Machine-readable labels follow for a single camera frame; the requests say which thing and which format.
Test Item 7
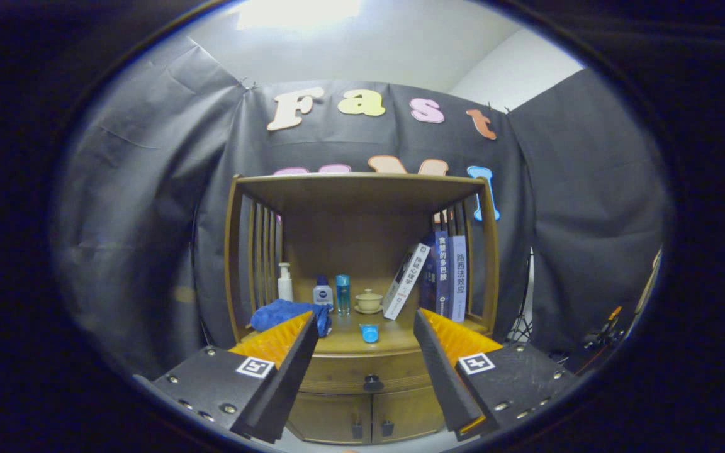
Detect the beige lidded teacup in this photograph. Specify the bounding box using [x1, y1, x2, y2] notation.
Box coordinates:
[354, 288, 383, 315]

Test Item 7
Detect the white bottle with blue cap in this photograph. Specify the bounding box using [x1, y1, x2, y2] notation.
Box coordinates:
[313, 275, 334, 310]

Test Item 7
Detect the black and orange device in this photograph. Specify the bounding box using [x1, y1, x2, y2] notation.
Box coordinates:
[580, 306, 624, 359]

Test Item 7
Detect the wooden cabinet door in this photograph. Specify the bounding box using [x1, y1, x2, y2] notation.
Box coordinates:
[286, 391, 374, 444]
[371, 385, 446, 443]

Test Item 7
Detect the pale lavender book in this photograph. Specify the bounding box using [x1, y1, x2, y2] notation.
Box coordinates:
[447, 235, 468, 323]

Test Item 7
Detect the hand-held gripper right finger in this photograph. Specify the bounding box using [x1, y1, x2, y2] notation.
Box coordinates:
[413, 307, 580, 442]

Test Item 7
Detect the wooden countertop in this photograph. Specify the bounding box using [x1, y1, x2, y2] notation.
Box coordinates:
[243, 308, 489, 356]

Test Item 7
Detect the white book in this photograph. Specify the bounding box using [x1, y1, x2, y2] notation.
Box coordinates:
[383, 243, 431, 321]

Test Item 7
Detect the wooden drawer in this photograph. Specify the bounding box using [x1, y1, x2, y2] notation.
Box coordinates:
[296, 348, 434, 396]

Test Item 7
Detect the blue folded towel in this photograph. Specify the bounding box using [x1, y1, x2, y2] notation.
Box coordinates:
[250, 299, 333, 337]

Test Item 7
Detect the wooden cabinet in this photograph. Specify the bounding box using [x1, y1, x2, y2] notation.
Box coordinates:
[224, 173, 500, 446]

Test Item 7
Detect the dark blue book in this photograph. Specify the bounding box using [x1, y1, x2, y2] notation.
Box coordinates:
[419, 230, 450, 318]

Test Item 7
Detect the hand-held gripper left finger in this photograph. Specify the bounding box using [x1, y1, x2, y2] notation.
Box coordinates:
[152, 311, 320, 444]

